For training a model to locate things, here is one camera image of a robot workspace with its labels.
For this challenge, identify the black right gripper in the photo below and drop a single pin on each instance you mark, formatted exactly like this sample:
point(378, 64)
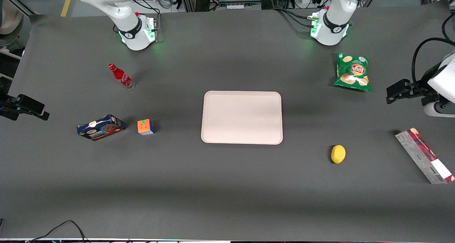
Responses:
point(7, 104)

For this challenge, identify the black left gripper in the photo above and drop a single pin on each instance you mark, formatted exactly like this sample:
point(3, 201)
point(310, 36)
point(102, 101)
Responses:
point(421, 85)

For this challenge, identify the red tartan cookie box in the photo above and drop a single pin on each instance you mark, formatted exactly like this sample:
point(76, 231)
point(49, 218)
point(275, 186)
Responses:
point(424, 156)

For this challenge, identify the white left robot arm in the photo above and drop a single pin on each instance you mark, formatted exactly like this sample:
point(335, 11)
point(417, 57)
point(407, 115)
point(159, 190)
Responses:
point(334, 22)

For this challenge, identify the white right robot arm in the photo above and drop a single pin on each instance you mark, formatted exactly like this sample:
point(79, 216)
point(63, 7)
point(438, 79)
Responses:
point(133, 30)

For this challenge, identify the blue cookie box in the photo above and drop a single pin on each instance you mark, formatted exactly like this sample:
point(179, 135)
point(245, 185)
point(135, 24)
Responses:
point(100, 127)

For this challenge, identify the beige plastic tray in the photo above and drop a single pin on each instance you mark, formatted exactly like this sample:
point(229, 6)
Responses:
point(241, 117)

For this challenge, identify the green chips bag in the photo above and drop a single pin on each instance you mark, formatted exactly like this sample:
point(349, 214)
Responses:
point(352, 72)

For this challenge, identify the yellow lemon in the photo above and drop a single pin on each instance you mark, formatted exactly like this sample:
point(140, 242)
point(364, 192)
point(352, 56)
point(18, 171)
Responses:
point(338, 154)

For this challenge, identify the red cola bottle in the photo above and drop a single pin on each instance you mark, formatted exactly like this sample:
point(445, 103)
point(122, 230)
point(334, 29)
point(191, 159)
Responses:
point(121, 76)

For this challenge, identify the colourful puzzle cube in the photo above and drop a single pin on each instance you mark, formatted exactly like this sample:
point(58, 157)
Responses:
point(145, 127)

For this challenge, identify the small white power strip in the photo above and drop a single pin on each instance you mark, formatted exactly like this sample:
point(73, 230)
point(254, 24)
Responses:
point(235, 6)

